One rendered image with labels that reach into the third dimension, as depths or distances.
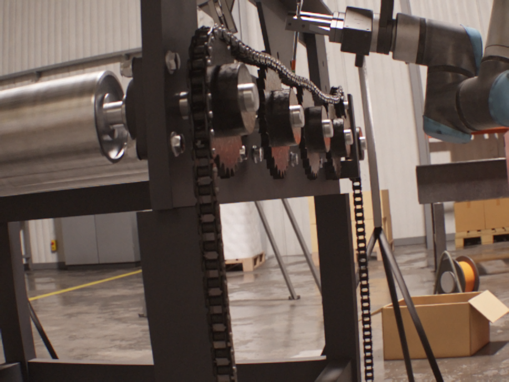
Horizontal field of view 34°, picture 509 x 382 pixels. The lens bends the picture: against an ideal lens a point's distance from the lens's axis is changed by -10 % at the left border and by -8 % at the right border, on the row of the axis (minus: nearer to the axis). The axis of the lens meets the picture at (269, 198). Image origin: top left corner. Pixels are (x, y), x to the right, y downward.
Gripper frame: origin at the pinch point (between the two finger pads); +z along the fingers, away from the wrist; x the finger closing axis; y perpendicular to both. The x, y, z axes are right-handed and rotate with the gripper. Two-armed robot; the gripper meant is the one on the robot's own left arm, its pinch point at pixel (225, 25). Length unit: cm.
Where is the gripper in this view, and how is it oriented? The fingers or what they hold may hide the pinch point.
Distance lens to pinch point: 172.7
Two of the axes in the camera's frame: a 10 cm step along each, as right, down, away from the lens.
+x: -9.3, 3.4, 1.6
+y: 2.2, 1.6, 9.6
